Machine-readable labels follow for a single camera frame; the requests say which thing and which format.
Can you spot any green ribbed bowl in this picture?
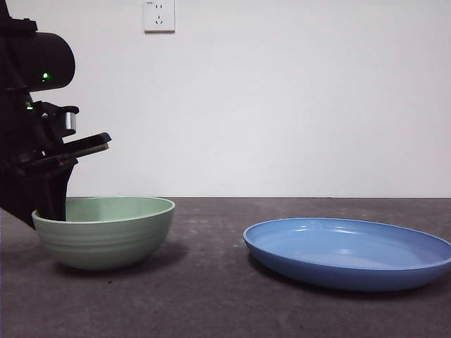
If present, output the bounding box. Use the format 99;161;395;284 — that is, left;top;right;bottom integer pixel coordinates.
31;196;176;271

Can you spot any blue round plate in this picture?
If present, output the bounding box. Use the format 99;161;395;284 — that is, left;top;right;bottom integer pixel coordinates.
242;217;451;292

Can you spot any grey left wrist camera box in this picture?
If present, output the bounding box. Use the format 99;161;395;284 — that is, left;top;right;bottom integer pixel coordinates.
64;107;80;137

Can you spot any white wall socket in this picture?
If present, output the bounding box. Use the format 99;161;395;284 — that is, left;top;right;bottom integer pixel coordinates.
144;0;176;35

